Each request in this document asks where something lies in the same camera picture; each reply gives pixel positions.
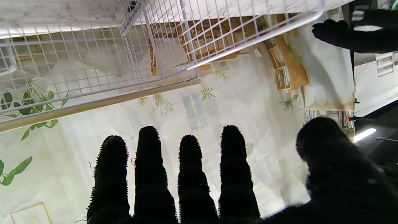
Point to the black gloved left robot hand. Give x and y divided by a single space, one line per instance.
373 34

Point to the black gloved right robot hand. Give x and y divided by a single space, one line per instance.
236 186

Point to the printed cafe scene backdrop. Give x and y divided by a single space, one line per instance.
217 109

